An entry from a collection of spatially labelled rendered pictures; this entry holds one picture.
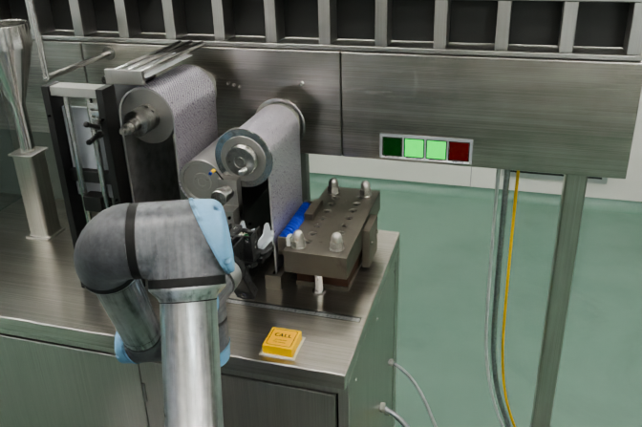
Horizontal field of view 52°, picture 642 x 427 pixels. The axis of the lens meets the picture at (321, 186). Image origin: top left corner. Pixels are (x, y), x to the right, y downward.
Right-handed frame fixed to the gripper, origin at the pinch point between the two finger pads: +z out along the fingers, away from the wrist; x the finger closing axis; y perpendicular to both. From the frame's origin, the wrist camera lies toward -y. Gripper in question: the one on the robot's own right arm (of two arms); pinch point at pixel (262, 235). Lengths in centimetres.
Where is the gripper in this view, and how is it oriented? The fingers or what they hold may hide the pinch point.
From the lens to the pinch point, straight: 156.1
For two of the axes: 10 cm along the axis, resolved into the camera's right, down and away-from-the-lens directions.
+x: -9.6, -0.8, 2.8
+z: 2.8, -3.9, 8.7
